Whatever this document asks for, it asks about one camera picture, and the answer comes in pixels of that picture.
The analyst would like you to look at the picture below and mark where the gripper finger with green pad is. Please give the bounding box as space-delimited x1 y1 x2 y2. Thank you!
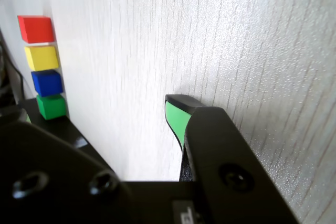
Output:
164 94 302 224

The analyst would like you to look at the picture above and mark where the blue wooden cube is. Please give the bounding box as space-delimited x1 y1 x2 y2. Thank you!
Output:
30 70 64 98

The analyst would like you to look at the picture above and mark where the yellow wooden cube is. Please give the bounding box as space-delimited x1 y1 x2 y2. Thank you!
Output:
24 46 60 71

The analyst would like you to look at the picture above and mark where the gripper finger black curved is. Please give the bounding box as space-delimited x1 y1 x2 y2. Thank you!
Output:
0 108 132 224

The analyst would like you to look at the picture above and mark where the green wooden cube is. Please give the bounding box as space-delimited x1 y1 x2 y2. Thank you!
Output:
36 94 67 121

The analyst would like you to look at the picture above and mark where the red wooden cube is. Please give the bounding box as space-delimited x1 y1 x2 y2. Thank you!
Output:
17 15 57 44

